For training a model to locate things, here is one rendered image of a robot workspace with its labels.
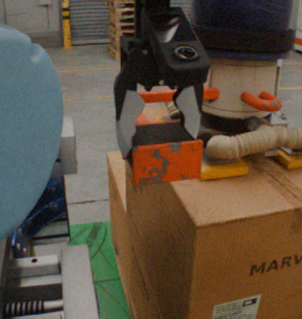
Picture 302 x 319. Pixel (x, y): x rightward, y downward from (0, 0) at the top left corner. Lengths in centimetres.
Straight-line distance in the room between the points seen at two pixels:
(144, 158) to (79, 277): 15
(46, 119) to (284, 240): 54
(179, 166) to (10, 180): 29
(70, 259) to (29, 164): 25
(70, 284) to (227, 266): 33
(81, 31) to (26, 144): 976
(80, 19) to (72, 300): 963
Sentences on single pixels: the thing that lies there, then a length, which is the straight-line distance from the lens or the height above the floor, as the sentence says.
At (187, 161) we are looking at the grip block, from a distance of 45.
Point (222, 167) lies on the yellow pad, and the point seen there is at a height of 97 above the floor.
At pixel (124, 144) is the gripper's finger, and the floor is 109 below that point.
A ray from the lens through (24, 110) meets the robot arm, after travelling 18.
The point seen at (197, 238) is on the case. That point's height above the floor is 92.
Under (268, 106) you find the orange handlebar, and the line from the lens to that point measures 70.
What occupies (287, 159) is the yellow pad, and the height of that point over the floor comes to 96.
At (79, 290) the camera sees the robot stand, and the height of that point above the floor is 99.
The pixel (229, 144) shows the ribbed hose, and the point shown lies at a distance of 65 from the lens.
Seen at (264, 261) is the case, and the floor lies 84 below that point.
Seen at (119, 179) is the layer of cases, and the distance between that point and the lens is 153.
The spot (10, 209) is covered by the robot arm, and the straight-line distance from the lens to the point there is 20.
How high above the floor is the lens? 127
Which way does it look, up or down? 26 degrees down
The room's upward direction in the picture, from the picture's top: straight up
